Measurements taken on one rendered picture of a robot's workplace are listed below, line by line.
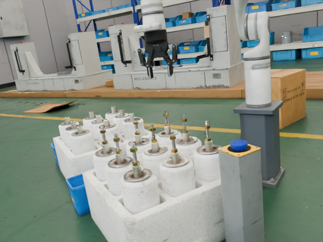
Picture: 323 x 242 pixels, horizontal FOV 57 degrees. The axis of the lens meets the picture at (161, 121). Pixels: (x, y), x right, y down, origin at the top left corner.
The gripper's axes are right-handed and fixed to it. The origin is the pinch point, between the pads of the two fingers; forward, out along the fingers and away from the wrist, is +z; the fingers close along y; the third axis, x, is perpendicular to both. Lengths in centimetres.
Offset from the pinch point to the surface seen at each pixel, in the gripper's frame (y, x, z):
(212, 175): -19.3, 19.7, 28.0
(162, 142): 0.9, 4.4, 23.6
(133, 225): -5, 43, 30
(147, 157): -0.4, 20.7, 22.4
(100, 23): 435, -715, -81
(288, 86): -44, -86, 24
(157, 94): 77, -188, 43
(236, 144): -28.1, 31.2, 14.2
